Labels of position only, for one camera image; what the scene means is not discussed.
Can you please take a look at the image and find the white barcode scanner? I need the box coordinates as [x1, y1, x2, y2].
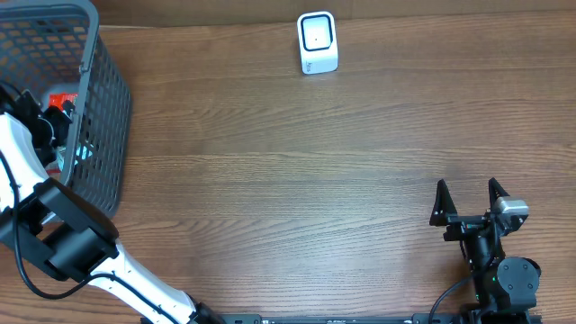
[296, 11, 338, 75]

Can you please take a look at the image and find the long red orange spaghetti pack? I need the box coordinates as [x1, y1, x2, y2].
[44, 93, 77, 176]

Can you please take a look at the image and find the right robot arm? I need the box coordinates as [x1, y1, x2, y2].
[426, 178, 542, 323]

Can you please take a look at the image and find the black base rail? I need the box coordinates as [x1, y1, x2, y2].
[220, 312, 544, 324]

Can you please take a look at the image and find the teal orange snack packet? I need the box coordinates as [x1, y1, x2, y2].
[56, 145, 93, 168]

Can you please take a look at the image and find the grey plastic mesh basket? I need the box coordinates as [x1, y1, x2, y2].
[1, 0, 132, 218]

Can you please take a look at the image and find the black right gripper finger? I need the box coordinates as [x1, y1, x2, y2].
[429, 179, 458, 227]
[488, 177, 509, 209]

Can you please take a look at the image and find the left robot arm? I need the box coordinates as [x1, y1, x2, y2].
[1, 83, 223, 323]

